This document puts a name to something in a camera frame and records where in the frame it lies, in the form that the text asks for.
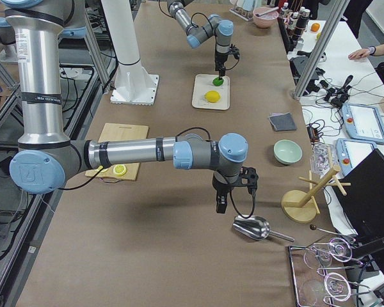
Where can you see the green lime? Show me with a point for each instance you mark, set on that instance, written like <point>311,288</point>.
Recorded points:
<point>217,81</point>

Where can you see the lemon slice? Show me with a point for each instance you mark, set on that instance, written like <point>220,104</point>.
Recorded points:
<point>119,170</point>
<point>102,169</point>

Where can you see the mint green bowl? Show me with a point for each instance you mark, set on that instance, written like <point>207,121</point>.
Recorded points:
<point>287,152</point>

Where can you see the black monitor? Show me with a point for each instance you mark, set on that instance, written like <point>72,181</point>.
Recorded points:
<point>364,202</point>

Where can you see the wooden mug tree stand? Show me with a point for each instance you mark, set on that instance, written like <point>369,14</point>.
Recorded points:
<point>301,206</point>

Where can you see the white rabbit tray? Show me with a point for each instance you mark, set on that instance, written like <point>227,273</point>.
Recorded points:
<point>203,84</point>

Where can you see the lemon slice lower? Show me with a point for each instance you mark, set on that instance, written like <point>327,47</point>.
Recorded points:
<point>119,170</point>

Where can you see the blue teach pendant lower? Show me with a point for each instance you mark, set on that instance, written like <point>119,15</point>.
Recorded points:
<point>351,152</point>

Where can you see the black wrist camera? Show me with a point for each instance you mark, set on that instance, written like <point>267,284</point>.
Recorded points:
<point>248,178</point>
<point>234,51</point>

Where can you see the blue teach pendant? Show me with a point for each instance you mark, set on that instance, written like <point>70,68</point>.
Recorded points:
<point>363,122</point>
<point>351,152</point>

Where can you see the orange fruit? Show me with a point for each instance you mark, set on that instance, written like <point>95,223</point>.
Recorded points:
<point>315,27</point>

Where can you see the pink bowl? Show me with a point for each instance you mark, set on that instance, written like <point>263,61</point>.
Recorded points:
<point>264,17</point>

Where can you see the grey folded cloth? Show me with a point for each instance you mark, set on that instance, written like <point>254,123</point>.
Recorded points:
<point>282,122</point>

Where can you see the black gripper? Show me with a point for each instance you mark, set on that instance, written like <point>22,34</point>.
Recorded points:
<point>219,57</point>
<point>220,185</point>

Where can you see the lemon slice upper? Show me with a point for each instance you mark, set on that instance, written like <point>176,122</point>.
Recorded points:
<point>102,169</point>

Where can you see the yellow lemon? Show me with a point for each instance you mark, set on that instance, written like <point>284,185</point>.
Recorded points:
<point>212,96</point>

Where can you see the blue teach pendant upper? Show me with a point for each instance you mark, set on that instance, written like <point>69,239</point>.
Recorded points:
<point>363,122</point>

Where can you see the wooden cutting board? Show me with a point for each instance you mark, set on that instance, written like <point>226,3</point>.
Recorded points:
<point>118,132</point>

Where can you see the person hand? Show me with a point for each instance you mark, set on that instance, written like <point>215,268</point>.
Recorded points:
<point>360,54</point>

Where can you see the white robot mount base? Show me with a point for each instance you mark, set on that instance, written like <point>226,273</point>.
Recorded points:
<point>133,84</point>

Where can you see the metal scoop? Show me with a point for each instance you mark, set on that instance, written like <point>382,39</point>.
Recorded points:
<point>257,228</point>

